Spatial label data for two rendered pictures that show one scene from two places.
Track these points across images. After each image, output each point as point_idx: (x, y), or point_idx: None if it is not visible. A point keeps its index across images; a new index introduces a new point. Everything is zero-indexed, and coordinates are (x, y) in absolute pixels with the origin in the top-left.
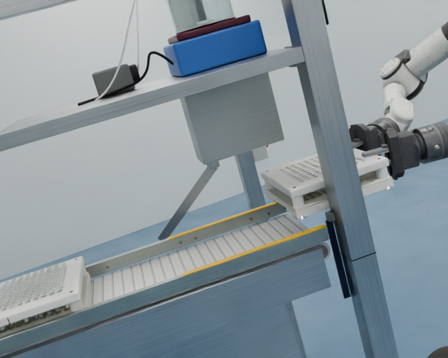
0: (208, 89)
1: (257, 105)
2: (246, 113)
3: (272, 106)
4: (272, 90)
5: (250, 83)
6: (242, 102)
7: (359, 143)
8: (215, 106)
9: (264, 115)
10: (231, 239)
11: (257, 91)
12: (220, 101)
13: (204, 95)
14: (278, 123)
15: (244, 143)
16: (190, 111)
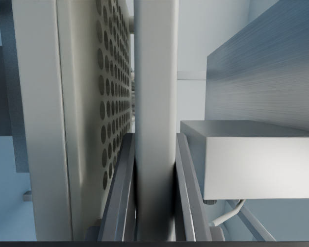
0: (262, 13)
1: (254, 131)
2: (239, 128)
3: (261, 135)
4: (289, 137)
5: (284, 130)
6: (252, 127)
7: (195, 198)
8: (239, 123)
9: (242, 132)
10: None
11: (274, 131)
12: (245, 124)
13: (248, 122)
14: (232, 135)
15: (200, 126)
16: (229, 120)
